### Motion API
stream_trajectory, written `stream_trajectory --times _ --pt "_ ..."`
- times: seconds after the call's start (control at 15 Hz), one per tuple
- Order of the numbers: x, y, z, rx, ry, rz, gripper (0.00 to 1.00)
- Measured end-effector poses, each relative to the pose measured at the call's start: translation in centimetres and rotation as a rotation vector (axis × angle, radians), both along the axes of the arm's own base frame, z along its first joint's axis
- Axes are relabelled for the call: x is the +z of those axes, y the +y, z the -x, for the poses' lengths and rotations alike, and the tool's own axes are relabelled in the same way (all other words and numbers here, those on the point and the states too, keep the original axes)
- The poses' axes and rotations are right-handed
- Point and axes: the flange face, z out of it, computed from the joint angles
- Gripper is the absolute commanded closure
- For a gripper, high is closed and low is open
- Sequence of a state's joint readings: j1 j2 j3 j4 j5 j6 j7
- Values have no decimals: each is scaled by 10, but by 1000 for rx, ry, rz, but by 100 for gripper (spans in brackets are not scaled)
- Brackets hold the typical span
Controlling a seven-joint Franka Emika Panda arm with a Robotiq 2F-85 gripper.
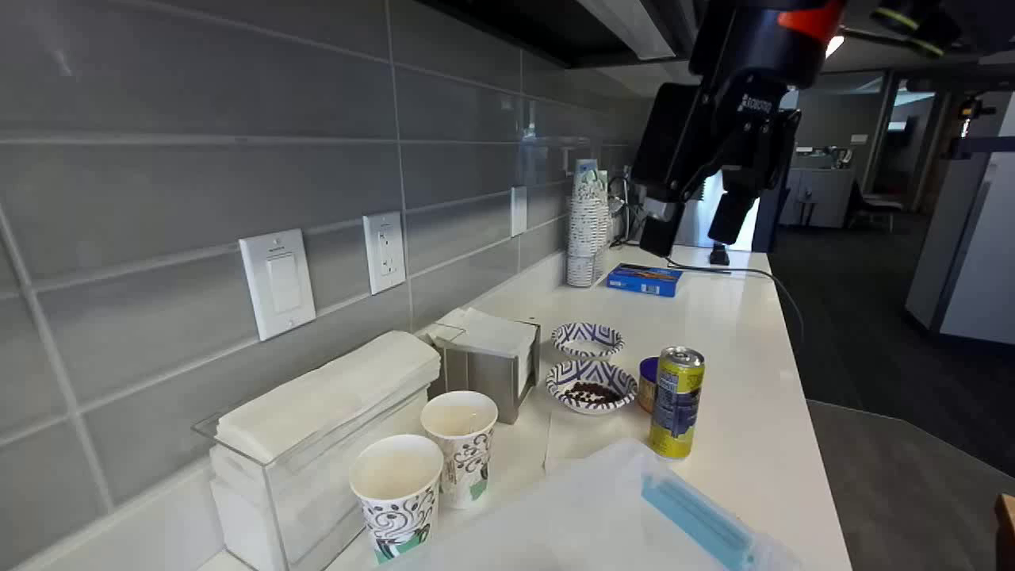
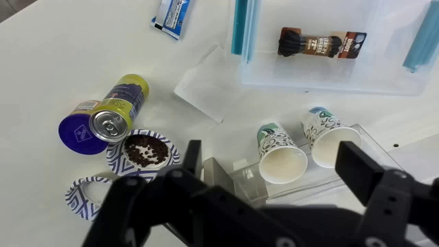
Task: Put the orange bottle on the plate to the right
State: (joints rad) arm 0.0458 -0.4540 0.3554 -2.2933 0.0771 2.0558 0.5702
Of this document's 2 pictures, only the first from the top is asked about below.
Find white light switch plate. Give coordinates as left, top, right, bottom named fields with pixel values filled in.
left=234, top=226, right=320, bottom=341

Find white outlet plate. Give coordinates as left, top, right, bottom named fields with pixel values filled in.
left=360, top=209, right=408, bottom=299
left=507, top=184, right=530, bottom=238

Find coffee beans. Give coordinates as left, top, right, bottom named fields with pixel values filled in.
left=566, top=381, right=628, bottom=408

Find blue patterned bowl with beans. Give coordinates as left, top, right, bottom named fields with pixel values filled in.
left=546, top=354, right=641, bottom=414

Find white napkin stack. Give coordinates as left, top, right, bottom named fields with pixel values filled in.
left=213, top=331, right=444, bottom=466

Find patterned paper cup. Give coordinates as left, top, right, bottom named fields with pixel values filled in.
left=350, top=431, right=448, bottom=563
left=419, top=387, right=500, bottom=515

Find brown wooden furniture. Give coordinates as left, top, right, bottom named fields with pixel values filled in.
left=994, top=492, right=1015, bottom=571

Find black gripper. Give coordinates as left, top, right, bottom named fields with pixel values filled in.
left=637, top=72, right=804, bottom=258

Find clear acrylic napkin holder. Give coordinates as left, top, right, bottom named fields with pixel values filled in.
left=191, top=382, right=433, bottom=571

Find metal napkin dispenser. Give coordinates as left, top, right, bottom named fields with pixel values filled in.
left=422, top=304, right=544, bottom=428

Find white office partition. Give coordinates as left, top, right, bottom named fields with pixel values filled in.
left=900, top=93, right=1015, bottom=349

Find yellow and blue can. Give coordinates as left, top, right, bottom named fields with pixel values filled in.
left=648, top=341, right=707, bottom=462

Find clear plastic storage container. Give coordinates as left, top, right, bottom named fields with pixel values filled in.
left=392, top=438, right=806, bottom=571

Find blue cardboard box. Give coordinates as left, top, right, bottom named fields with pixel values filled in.
left=603, top=261, right=684, bottom=300

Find empty blue patterned paper bowl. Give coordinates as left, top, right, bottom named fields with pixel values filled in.
left=550, top=319, right=626, bottom=359

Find upper wall cabinet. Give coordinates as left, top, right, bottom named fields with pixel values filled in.
left=422, top=0, right=742, bottom=103

